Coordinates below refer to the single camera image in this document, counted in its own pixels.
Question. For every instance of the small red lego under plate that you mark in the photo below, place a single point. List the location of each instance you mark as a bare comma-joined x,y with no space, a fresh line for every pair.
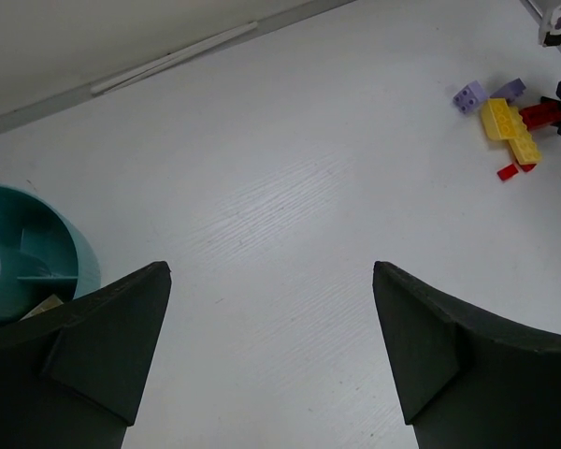
528,168

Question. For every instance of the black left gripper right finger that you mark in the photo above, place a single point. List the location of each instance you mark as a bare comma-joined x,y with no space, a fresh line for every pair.
466,377

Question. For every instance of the small red flat lego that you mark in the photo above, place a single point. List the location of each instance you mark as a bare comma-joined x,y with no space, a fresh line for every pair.
508,172

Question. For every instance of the lavender lego brick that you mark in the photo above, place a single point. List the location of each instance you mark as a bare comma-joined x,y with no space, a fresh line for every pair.
470,97
510,91

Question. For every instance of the beige lego brick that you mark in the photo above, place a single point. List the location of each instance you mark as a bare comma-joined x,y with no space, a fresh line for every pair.
47,304

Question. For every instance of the yellow long lego plate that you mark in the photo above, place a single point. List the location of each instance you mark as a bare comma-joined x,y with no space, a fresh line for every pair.
525,150

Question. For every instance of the red large lego brick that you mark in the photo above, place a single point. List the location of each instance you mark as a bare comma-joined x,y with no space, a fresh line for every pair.
541,115

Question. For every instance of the teal divided round container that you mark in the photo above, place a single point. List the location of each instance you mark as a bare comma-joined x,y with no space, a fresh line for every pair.
42,254

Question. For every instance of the yellow lego brick upside down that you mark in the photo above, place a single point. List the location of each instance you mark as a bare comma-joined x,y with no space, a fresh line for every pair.
501,121

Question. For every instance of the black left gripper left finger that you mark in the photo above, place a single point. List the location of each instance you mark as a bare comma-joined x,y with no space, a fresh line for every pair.
74,376

